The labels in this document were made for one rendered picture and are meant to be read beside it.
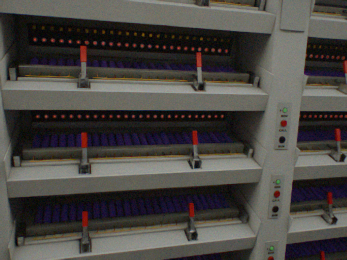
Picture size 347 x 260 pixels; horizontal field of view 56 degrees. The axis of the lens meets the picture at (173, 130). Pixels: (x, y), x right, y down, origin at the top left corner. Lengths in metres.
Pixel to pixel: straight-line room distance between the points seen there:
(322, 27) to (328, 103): 0.20
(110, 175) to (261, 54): 0.49
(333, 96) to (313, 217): 0.37
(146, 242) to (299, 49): 0.62
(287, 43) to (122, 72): 0.41
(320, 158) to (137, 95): 0.56
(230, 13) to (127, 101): 0.31
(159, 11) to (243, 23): 0.20
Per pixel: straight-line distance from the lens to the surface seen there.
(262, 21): 0.85
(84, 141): 0.76
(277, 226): 0.97
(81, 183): 0.77
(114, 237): 0.87
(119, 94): 0.73
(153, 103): 0.75
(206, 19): 0.79
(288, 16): 0.88
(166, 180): 0.79
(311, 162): 0.98
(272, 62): 0.85
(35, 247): 0.87
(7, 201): 0.79
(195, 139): 0.81
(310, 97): 0.92
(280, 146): 0.89
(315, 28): 0.93
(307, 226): 1.05
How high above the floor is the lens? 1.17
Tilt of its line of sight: 10 degrees down
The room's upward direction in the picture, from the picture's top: 2 degrees clockwise
